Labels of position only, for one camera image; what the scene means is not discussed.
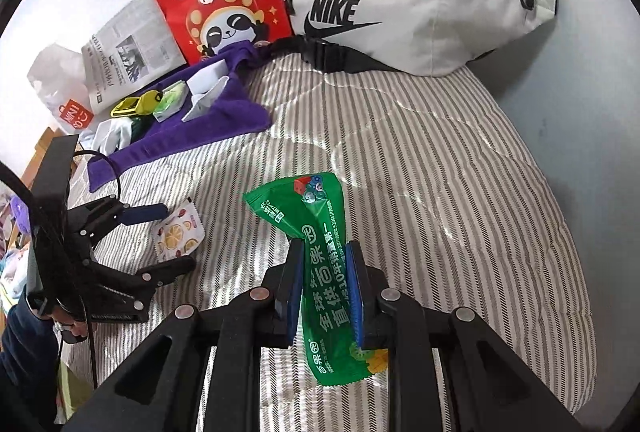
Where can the white tissue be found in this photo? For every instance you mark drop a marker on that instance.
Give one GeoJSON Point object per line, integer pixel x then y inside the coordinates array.
{"type": "Point", "coordinates": [200, 108]}

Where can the white plastic bag red label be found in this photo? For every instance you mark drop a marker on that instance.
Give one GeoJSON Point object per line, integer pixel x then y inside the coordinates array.
{"type": "Point", "coordinates": [55, 82]}

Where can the cream waist bag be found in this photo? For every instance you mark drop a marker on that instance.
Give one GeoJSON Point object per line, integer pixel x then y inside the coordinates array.
{"type": "Point", "coordinates": [425, 12]}

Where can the white glove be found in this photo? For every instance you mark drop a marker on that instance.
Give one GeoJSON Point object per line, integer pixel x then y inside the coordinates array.
{"type": "Point", "coordinates": [112, 134]}

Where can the person's left hand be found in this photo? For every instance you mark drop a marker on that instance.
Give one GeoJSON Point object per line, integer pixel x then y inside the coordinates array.
{"type": "Point", "coordinates": [72, 329]}

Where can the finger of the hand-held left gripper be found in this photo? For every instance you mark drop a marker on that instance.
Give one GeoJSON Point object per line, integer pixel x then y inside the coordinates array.
{"type": "Point", "coordinates": [145, 214]}
{"type": "Point", "coordinates": [160, 269]}

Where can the green snack packet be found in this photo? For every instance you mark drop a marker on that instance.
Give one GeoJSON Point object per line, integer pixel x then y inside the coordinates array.
{"type": "Point", "coordinates": [325, 222]}

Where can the folded newspaper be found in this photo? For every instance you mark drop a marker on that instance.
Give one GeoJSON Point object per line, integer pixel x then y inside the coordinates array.
{"type": "Point", "coordinates": [130, 52]}

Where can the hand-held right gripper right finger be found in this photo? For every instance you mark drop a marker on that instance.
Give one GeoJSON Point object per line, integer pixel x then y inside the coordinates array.
{"type": "Point", "coordinates": [356, 297]}

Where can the purple fabric tray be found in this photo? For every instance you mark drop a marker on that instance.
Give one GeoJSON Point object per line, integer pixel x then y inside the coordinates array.
{"type": "Point", "coordinates": [220, 122]}

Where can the purple plastic toy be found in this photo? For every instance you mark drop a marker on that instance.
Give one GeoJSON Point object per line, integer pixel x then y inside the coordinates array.
{"type": "Point", "coordinates": [21, 212]}

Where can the fruit print packet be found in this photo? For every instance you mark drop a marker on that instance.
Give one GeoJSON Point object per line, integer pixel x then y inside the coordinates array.
{"type": "Point", "coordinates": [177, 232]}

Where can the striped bed quilt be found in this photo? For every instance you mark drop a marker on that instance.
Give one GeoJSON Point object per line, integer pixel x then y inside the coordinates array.
{"type": "Point", "coordinates": [450, 187]}

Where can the yellow pouch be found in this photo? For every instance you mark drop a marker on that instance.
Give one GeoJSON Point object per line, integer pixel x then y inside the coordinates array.
{"type": "Point", "coordinates": [137, 104]}

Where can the person's left forearm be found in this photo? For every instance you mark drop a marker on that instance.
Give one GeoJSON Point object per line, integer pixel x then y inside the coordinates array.
{"type": "Point", "coordinates": [25, 362]}

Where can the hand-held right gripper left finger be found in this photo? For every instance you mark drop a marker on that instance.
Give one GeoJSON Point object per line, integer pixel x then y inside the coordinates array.
{"type": "Point", "coordinates": [296, 292]}

